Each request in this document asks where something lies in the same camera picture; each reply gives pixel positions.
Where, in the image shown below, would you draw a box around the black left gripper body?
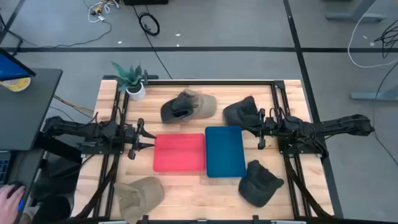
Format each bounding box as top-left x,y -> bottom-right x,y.
123,117 -> 146,161

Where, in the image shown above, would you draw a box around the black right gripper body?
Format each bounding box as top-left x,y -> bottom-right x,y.
257,108 -> 282,150

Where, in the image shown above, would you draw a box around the translucent red plastic bin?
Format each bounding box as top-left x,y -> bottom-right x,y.
152,133 -> 206,173

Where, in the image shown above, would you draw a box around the tan baseball cap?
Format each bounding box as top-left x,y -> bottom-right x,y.
182,88 -> 218,121
114,176 -> 165,224

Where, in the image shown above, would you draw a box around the translucent blue plastic bin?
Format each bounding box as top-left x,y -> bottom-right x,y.
205,126 -> 247,179

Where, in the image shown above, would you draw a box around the white plant pot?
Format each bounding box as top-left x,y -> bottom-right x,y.
126,82 -> 146,101

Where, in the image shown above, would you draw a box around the green artificial plant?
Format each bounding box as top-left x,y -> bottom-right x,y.
111,61 -> 143,92

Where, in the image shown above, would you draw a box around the grey table foot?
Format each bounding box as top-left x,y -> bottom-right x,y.
349,83 -> 398,101
325,0 -> 388,22

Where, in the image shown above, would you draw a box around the dark grey desk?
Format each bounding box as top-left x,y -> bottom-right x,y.
0,67 -> 63,152

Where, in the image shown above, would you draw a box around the black computer mouse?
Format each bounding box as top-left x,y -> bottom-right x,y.
6,181 -> 27,212

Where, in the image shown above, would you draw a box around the black box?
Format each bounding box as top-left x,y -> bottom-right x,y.
123,0 -> 169,6

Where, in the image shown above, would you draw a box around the black keyboard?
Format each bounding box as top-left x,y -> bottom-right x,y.
0,151 -> 12,184

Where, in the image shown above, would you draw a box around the monitor with blue screen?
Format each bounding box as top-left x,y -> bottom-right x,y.
0,48 -> 36,82

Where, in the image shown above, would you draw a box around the person's hand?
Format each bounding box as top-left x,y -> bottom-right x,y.
0,184 -> 25,224

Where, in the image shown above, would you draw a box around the black aluminium rig frame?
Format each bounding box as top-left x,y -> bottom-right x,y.
71,74 -> 343,224

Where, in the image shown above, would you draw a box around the black arm cable sleeve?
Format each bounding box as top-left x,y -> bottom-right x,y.
76,154 -> 124,218
284,155 -> 332,218

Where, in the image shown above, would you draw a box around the yellow cable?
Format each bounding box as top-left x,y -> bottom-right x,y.
53,95 -> 95,114

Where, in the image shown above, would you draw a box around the long black floor cable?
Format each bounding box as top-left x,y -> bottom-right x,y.
132,4 -> 174,80
373,62 -> 398,166

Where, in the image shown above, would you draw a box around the coiled black cable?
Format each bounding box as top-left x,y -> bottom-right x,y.
137,11 -> 161,37

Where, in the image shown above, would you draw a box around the thin black floor cable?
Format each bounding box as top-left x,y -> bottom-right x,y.
18,20 -> 113,49

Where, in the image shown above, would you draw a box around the white floor cable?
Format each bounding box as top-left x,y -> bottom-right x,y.
347,12 -> 398,68

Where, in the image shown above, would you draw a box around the coloured wire bundle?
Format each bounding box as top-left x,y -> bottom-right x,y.
88,0 -> 121,23

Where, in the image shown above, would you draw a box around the tangled black cables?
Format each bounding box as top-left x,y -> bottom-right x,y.
374,18 -> 398,58

